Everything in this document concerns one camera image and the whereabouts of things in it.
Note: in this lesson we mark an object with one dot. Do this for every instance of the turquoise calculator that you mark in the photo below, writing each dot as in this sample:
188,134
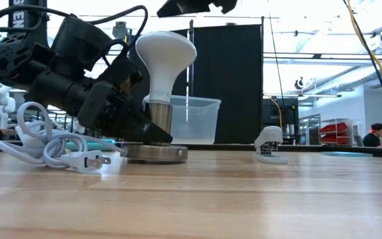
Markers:
95,146

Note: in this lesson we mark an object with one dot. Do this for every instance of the person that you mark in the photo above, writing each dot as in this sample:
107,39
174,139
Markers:
373,137

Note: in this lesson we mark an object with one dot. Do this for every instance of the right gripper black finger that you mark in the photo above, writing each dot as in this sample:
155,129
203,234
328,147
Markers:
184,6

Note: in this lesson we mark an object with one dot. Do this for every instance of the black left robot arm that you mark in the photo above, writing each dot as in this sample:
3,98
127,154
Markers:
22,56

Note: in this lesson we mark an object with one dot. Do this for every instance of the white floodlight bulb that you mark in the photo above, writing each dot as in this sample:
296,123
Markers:
166,59

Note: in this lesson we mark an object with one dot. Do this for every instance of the black aluminium table frame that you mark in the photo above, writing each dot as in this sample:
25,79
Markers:
310,148

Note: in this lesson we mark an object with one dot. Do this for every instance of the brass lamp socket base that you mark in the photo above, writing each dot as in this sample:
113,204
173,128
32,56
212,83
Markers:
158,153

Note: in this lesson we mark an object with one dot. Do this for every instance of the black partition panel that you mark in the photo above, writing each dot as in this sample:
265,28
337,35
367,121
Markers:
230,83

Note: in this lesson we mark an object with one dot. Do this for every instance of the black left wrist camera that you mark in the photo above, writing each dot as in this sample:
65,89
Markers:
78,40

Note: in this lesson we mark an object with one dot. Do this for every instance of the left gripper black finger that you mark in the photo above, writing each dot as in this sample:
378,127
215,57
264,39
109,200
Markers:
118,123

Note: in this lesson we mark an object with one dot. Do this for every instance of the shelf with red bins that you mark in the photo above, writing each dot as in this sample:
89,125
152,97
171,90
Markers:
335,132

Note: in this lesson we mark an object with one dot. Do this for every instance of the black monitor cart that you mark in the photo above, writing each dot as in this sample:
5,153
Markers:
287,113

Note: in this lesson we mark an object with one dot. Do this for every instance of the grey stapler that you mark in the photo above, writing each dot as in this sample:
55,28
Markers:
269,139

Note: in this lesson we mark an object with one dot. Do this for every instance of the translucent plastic box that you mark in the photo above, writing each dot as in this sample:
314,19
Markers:
194,119

